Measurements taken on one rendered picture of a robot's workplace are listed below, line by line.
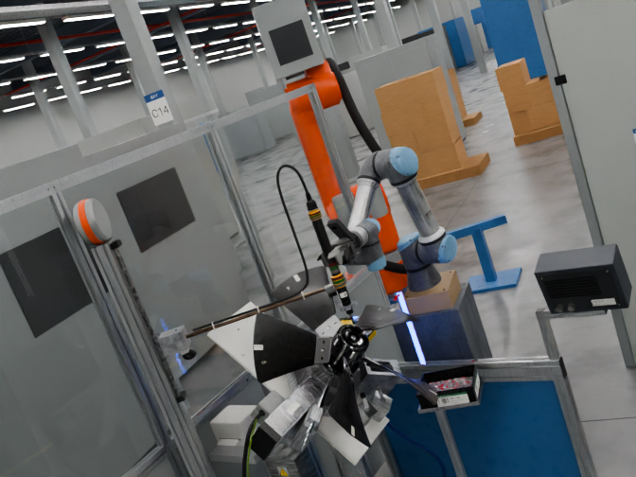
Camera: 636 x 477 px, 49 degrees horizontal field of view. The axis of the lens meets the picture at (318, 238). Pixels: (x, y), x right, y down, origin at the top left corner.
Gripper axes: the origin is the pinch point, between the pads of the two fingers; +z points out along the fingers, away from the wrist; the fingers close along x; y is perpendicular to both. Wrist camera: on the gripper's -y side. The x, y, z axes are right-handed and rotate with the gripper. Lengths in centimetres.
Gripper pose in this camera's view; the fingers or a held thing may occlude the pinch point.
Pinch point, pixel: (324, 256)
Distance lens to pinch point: 238.6
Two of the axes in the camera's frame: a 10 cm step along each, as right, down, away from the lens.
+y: 3.3, 9.2, 2.1
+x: -7.9, 1.4, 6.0
